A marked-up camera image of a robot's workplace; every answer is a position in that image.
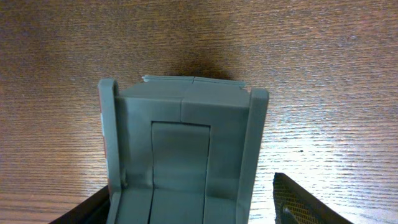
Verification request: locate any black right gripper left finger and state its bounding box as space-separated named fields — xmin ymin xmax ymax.
xmin=49 ymin=186 xmax=110 ymax=224

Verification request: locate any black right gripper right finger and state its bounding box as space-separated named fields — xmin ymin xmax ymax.
xmin=273 ymin=172 xmax=352 ymax=224

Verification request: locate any yellow and grey toy truck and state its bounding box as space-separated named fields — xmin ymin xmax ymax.
xmin=98 ymin=75 xmax=269 ymax=223

